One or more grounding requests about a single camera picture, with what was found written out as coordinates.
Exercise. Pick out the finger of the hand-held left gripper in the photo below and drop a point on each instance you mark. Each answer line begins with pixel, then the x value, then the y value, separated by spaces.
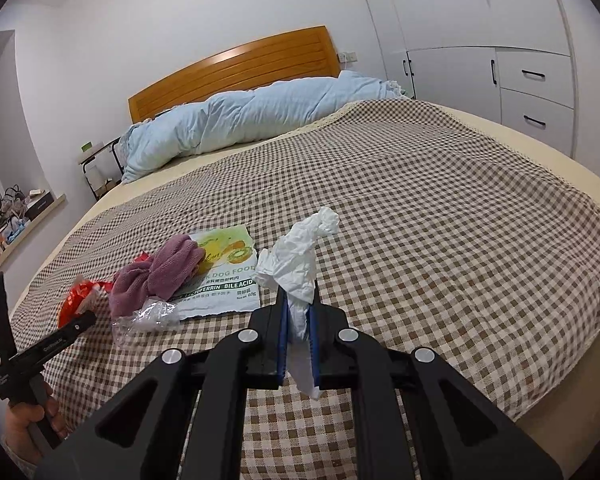
pixel 82 325

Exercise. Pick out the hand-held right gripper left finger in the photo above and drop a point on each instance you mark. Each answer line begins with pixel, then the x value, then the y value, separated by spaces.
pixel 281 350

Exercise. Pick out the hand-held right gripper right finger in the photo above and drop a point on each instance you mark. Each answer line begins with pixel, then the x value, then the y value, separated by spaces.
pixel 315 350

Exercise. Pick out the orange snack packet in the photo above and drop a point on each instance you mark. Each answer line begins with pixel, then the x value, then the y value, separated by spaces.
pixel 77 300

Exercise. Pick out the purple cloth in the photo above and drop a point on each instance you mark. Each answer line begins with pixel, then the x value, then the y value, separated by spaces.
pixel 155 275

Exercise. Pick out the red wrapper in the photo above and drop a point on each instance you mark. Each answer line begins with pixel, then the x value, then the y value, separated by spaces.
pixel 142 258

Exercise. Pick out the white tissue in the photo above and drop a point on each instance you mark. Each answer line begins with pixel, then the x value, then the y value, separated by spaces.
pixel 295 260

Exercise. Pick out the person's left hand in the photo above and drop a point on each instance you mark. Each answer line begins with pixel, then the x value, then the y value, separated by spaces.
pixel 22 430

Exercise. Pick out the clear crumpled wrapper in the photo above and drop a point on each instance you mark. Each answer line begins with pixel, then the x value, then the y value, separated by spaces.
pixel 145 320

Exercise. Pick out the white dog food packet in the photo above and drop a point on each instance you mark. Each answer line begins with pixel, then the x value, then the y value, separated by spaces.
pixel 230 280

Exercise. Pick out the dark box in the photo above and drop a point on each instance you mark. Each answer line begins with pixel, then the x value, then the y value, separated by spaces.
pixel 40 207

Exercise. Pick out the small handbags pile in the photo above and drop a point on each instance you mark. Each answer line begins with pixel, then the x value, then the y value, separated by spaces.
pixel 5 225

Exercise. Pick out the brown checked bedspread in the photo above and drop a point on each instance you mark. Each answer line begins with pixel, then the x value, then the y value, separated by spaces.
pixel 430 210

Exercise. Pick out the light blue duvet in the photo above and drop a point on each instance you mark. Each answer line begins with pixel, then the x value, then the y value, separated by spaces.
pixel 255 115

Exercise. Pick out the wooden headboard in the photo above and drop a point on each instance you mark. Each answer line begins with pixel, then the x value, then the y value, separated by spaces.
pixel 220 67

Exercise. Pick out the white wardrobe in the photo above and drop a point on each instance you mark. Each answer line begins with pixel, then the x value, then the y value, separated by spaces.
pixel 455 10

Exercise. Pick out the black frame bedside table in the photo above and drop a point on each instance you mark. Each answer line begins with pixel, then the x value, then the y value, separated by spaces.
pixel 97 152

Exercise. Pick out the wall socket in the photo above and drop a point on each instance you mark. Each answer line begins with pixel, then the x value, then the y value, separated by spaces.
pixel 347 56

